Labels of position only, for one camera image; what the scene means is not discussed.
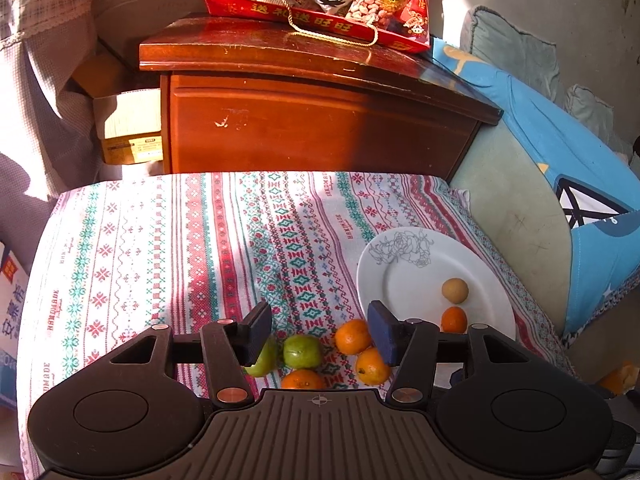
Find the brown wooden nightstand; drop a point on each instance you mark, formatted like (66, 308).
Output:
(300, 120)

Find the blue printed cushion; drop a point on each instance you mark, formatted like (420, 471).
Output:
(540, 125)

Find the small orange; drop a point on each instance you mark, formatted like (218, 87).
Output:
(454, 320)

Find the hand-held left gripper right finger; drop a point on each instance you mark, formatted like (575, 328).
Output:
(382, 335)

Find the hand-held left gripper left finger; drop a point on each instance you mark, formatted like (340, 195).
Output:
(257, 334)

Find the patterned red green tablecloth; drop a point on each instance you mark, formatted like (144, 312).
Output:
(150, 260)

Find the small tan round fruit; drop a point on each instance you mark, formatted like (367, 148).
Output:
(455, 291)

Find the green apple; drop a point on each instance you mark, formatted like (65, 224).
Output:
(302, 351)
(266, 364)

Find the orange peel piece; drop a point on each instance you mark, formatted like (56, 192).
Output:
(616, 379)

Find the pale cardboard box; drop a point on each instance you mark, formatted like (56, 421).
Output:
(125, 125)

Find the grey-green pillow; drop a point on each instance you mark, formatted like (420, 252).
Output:
(505, 45)
(595, 115)

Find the red snack gift bag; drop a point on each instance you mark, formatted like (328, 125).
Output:
(250, 7)

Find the plaid grey curtain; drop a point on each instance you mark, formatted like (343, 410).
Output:
(35, 70)

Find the blue and white carton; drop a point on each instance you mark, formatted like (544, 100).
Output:
(10, 320)

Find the white plate with flower print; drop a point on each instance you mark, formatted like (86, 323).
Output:
(415, 290)

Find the brown cardboard box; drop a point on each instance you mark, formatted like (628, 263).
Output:
(97, 72)

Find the pale green seat cushion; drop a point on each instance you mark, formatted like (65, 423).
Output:
(510, 195)

